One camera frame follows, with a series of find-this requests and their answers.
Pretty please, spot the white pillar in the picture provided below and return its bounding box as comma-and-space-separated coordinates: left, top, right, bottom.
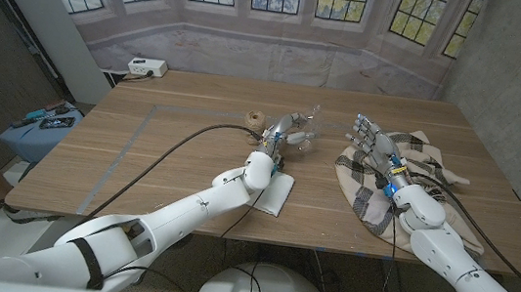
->
0, 0, 123, 108

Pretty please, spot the white power strip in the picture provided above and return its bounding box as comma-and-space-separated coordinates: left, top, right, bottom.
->
126, 56, 170, 79

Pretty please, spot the grey tape line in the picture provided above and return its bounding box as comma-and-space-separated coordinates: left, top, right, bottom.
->
77, 96, 357, 245

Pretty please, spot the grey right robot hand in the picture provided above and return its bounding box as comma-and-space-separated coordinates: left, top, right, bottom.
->
338, 111, 417, 194

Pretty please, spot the black phone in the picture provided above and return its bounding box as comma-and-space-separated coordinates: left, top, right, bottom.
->
38, 113, 77, 134

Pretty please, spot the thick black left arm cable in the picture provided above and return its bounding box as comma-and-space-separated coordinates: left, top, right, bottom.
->
82, 107, 267, 239

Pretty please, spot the beige plaid towel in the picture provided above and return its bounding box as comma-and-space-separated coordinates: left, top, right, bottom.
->
325, 120, 497, 264

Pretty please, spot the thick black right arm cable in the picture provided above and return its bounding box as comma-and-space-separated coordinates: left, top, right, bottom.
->
395, 170, 521, 292

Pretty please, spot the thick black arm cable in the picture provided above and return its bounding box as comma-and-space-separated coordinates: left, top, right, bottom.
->
82, 107, 267, 239
395, 170, 521, 292

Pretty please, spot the blue stool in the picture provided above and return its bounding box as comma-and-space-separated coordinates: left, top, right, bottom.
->
0, 95, 86, 169

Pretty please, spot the folded white cloth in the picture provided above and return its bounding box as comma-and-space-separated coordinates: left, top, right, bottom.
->
252, 168, 297, 220

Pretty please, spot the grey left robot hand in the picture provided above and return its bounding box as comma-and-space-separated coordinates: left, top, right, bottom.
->
258, 108, 319, 166

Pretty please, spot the clear plastic bottle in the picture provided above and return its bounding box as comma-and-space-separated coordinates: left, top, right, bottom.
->
288, 101, 330, 157

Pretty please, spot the brown twine spool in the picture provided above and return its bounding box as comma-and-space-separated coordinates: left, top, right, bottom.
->
240, 109, 269, 141

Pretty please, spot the grey table leg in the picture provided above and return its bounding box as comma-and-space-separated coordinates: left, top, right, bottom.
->
374, 257, 412, 292

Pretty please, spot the printed window backdrop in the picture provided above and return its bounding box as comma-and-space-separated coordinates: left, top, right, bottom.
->
17, 0, 488, 112

